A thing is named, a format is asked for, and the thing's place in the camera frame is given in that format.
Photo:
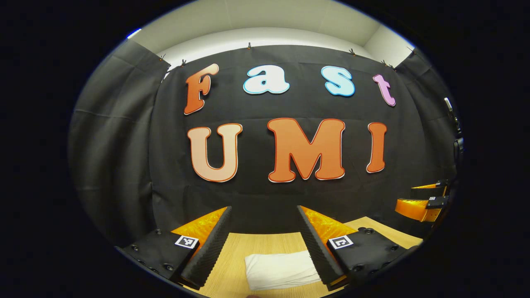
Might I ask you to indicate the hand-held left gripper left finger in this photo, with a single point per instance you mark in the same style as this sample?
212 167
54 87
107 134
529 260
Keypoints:
213 248

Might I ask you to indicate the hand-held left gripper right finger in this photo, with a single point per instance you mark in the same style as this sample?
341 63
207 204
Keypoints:
314 244

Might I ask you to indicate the white jeans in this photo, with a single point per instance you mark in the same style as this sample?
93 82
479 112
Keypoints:
281 269

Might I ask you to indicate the black backdrop cloth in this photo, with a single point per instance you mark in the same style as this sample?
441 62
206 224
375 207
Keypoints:
256 198

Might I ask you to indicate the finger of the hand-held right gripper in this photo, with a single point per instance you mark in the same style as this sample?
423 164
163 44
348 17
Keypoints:
428 192
416 209

